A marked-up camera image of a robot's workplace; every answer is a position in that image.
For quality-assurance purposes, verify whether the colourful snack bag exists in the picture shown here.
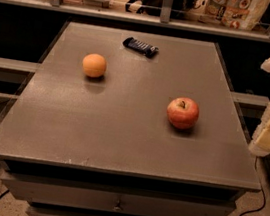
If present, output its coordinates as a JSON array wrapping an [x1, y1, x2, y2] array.
[[200, 0, 270, 31]]

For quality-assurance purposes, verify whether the black floor cable right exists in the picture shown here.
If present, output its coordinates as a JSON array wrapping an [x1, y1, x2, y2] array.
[[228, 155, 270, 216]]

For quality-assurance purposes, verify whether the black bag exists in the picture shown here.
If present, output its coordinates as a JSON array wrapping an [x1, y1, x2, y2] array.
[[125, 0, 199, 19]]

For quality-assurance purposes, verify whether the grey upper drawer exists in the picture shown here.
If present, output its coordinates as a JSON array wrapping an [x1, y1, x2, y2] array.
[[1, 172, 236, 216]]

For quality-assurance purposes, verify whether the red apple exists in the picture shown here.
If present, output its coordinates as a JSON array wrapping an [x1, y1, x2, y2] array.
[[167, 97, 200, 130]]

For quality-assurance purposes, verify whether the orange fruit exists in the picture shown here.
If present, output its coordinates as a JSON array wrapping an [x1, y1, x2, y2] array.
[[82, 53, 107, 78]]

